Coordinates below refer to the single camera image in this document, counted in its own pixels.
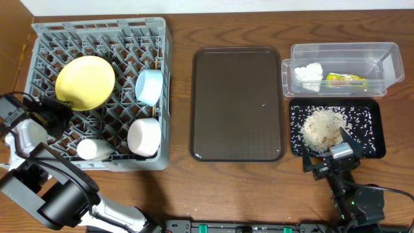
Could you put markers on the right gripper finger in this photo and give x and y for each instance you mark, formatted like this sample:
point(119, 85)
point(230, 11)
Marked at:
point(355, 146)
point(307, 164)

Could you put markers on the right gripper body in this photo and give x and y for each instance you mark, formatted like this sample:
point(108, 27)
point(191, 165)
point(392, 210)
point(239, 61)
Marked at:
point(328, 166)

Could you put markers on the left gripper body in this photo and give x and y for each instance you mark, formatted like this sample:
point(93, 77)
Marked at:
point(52, 113)

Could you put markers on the yellow plate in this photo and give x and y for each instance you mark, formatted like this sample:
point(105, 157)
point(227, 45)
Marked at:
point(87, 82)

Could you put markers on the white cup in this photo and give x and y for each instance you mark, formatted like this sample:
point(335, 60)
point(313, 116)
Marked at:
point(93, 150)

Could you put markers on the yellow green wrapper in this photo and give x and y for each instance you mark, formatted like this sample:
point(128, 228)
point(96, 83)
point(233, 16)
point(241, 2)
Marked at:
point(335, 80)

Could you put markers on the white napkin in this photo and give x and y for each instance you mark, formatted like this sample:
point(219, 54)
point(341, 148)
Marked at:
point(310, 76)

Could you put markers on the pink bowl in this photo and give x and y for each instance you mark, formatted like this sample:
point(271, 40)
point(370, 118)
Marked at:
point(144, 137)

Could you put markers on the light blue bowl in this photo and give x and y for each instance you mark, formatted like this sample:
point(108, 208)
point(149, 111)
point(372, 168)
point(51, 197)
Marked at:
point(149, 86)

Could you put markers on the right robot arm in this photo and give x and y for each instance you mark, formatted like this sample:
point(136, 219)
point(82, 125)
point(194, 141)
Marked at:
point(359, 205)

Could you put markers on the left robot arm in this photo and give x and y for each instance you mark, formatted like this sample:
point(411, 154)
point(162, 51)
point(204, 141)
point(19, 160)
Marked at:
point(45, 184)

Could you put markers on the black waste tray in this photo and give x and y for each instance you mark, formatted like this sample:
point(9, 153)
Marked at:
point(378, 129)

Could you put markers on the grey dishwasher rack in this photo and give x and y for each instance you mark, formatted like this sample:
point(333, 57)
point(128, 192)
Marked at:
point(130, 46)

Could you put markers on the spilled rice food scraps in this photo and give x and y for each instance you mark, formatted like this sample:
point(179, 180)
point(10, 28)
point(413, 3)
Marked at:
point(318, 128)

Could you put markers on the clear plastic bin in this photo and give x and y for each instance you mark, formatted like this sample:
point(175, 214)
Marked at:
point(379, 62)

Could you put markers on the dark brown serving tray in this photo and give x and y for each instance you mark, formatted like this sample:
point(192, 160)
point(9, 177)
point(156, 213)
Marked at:
point(237, 112)

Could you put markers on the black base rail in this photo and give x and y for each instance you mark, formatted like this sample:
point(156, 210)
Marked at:
point(186, 226)

